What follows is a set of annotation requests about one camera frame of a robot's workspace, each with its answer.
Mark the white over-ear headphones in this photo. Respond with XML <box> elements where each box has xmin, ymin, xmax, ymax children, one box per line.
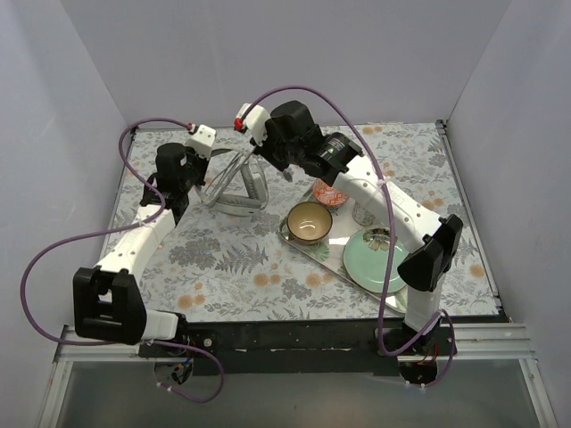
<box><xmin>195</xmin><ymin>146</ymin><xmax>269</xmax><ymax>218</ymax></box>

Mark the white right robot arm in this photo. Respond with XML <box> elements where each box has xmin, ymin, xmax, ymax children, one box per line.
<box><xmin>235</xmin><ymin>101</ymin><xmax>463</xmax><ymax>356</ymax></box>

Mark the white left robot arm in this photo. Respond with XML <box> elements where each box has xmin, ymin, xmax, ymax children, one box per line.
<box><xmin>72</xmin><ymin>138</ymin><xmax>213</xmax><ymax>357</ymax></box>

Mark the red patterned small bowl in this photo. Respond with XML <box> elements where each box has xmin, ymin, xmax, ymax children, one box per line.
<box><xmin>312</xmin><ymin>179</ymin><xmax>350</xmax><ymax>208</ymax></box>

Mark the beige ceramic bowl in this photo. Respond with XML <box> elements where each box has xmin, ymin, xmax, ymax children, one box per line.
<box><xmin>285</xmin><ymin>201</ymin><xmax>333</xmax><ymax>244</ymax></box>

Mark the floral metal tray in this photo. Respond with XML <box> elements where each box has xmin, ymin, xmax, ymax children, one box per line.
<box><xmin>278</xmin><ymin>185</ymin><xmax>390</xmax><ymax>318</ymax></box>

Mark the floral table mat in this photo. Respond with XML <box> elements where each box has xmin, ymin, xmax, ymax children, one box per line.
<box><xmin>139</xmin><ymin>123</ymin><xmax>501</xmax><ymax>322</ymax></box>

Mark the orange small cup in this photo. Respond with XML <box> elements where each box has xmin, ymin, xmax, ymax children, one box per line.
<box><xmin>352</xmin><ymin>202</ymin><xmax>377</xmax><ymax>226</ymax></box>

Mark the green ceramic plate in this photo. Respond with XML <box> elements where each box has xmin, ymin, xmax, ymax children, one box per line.
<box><xmin>343</xmin><ymin>227</ymin><xmax>390</xmax><ymax>294</ymax></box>

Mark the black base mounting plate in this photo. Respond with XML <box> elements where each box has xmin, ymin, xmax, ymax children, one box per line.
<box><xmin>137</xmin><ymin>323</ymin><xmax>451</xmax><ymax>378</ymax></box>

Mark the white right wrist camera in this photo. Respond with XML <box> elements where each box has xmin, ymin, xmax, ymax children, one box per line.
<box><xmin>234</xmin><ymin>103</ymin><xmax>270</xmax><ymax>146</ymax></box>

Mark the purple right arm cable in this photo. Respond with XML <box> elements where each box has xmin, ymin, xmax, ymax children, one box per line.
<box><xmin>252</xmin><ymin>85</ymin><xmax>457</xmax><ymax>389</ymax></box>

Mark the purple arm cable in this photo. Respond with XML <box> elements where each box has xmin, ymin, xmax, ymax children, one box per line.
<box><xmin>252</xmin><ymin>85</ymin><xmax>457</xmax><ymax>389</ymax></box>
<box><xmin>20</xmin><ymin>118</ymin><xmax>224</xmax><ymax>404</ymax></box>

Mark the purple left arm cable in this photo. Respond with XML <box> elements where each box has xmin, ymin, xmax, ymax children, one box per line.
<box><xmin>20</xmin><ymin>118</ymin><xmax>224</xmax><ymax>404</ymax></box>

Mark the aluminium frame rail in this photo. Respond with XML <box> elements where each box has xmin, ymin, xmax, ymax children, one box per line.
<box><xmin>55</xmin><ymin>319</ymin><xmax>535</xmax><ymax>361</ymax></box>

